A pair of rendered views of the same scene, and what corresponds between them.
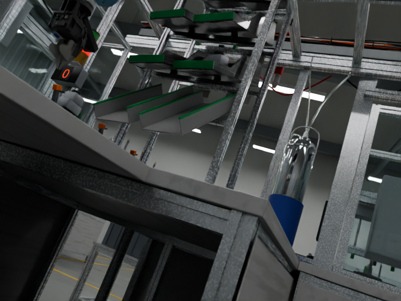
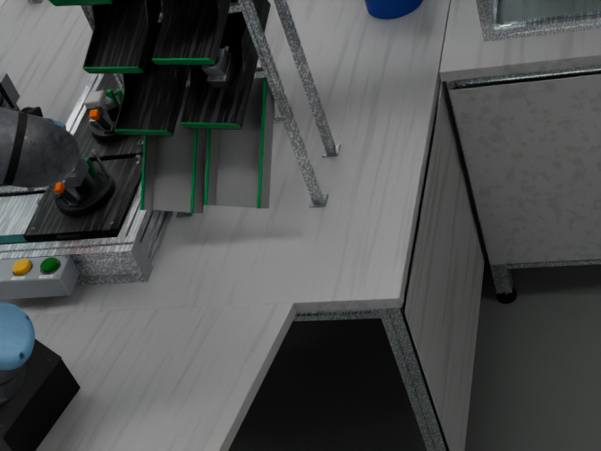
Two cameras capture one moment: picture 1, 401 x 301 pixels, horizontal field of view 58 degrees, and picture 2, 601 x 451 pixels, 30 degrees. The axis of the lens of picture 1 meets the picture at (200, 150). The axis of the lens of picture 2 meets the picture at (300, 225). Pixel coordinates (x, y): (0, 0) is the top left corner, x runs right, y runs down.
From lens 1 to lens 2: 201 cm
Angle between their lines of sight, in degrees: 58
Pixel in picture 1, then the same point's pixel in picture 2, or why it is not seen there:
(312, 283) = (466, 81)
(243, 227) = (392, 311)
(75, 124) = (260, 374)
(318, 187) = not seen: outside the picture
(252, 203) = (389, 302)
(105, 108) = (148, 192)
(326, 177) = not seen: outside the picture
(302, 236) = not seen: outside the picture
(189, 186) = (335, 306)
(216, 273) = (393, 337)
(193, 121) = (266, 183)
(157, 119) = (215, 175)
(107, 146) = (275, 348)
